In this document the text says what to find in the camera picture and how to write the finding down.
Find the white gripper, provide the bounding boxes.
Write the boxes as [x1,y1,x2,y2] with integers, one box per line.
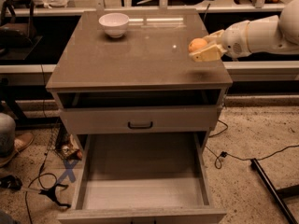
[190,21,251,62]

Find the orange fruit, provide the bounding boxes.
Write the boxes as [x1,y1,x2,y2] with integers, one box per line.
[188,38,207,52]

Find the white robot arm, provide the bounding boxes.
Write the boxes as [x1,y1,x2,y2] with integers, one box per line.
[189,0,299,62]

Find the closed grey top drawer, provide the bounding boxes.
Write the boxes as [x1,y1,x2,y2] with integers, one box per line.
[60,105,221,134]

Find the grey drawer cabinet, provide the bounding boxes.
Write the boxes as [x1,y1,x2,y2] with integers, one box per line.
[45,8,234,224]

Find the open grey middle drawer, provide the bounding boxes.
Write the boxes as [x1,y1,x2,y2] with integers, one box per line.
[58,133,226,224]

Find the white ceramic bowl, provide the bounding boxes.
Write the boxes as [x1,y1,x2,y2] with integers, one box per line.
[99,13,129,38]

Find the black metal stand leg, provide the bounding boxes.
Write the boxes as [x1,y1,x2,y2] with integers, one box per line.
[250,159,299,224]

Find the brown shoe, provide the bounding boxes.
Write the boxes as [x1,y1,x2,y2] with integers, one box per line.
[0,133,34,167]

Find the black floor cable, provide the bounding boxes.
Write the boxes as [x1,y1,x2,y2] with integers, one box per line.
[204,119,299,170]

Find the black drawer handle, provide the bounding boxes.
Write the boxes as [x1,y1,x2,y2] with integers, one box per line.
[127,121,153,130]

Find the black cable left floor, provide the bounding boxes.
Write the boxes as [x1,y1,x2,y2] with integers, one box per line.
[23,63,60,224]

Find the wire basket with items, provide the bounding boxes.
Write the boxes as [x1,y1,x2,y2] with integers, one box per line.
[47,122,82,160]

